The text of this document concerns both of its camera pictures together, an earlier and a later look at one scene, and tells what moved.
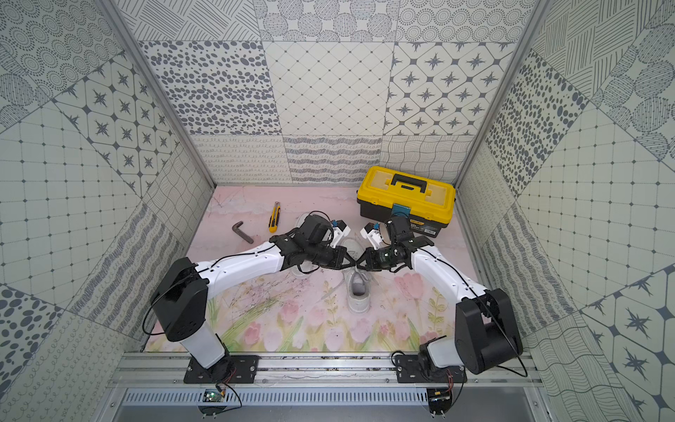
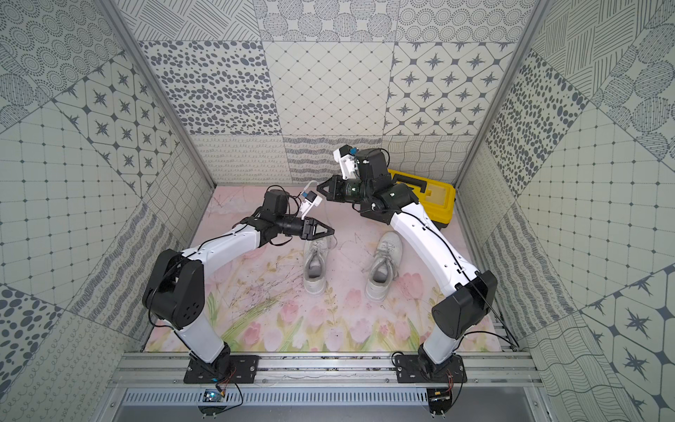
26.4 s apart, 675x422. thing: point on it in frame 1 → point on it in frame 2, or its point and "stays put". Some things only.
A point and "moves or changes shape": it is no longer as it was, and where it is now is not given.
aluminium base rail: (158, 379) stays put
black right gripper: (372, 265) → (335, 181)
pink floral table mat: (291, 310) stays put
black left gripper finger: (343, 254) → (313, 229)
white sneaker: (358, 280) moves or changes shape
